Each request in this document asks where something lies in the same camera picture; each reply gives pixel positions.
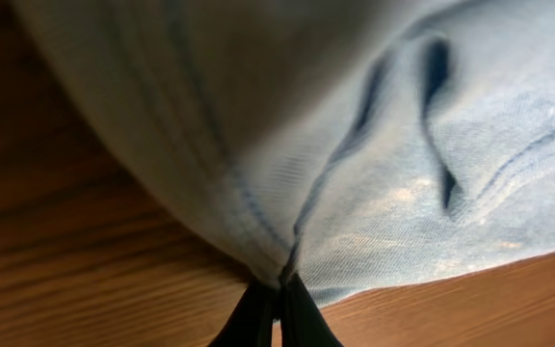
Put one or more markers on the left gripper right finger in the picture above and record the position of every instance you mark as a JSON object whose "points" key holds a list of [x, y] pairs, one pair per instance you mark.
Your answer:
{"points": [[302, 324]]}

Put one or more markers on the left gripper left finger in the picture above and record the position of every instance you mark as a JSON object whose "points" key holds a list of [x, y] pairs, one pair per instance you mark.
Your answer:
{"points": [[250, 323]]}

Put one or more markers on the light blue printed t-shirt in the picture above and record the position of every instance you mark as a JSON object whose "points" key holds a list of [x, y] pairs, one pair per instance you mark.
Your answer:
{"points": [[359, 144]]}

